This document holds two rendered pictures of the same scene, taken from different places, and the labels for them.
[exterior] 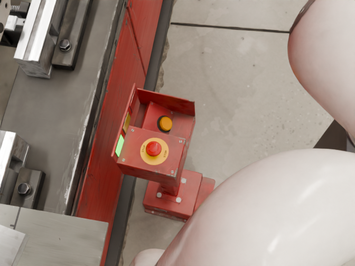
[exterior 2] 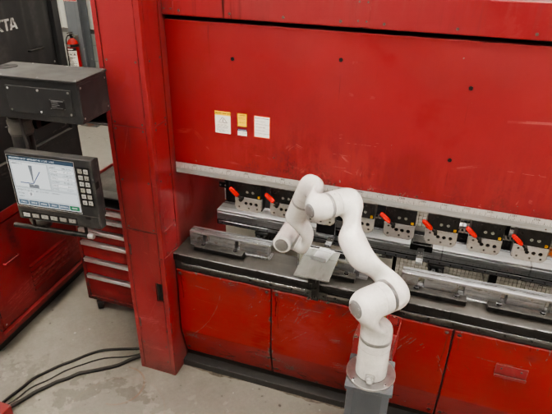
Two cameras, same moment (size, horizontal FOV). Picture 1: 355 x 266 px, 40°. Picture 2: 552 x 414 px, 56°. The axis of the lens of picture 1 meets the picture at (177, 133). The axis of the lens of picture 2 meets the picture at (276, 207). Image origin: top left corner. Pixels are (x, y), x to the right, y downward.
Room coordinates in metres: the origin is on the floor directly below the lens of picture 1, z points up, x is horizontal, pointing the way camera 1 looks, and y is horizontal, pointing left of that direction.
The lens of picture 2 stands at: (-0.12, -1.90, 2.51)
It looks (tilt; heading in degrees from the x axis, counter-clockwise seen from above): 28 degrees down; 89
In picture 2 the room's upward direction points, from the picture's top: 1 degrees clockwise
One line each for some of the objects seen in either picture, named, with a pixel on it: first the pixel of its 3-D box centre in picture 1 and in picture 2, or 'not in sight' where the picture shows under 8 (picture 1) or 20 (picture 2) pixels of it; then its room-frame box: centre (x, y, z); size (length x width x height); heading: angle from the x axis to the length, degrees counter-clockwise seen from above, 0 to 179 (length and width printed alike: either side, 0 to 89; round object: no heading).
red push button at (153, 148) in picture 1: (153, 150); not in sight; (0.36, 0.06, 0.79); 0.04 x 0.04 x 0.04
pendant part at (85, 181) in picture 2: not in sight; (60, 186); (-1.14, 0.32, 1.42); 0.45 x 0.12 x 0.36; 166
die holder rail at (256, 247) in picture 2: not in sight; (231, 242); (-0.35, 0.63, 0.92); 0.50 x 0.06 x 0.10; 161
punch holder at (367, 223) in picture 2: not in sight; (361, 213); (0.33, 0.40, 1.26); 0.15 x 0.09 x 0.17; 161
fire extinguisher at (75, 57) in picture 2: not in sight; (73, 53); (-2.80, 5.13, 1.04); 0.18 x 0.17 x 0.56; 165
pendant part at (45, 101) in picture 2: not in sight; (57, 158); (-1.17, 0.42, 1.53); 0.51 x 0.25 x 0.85; 166
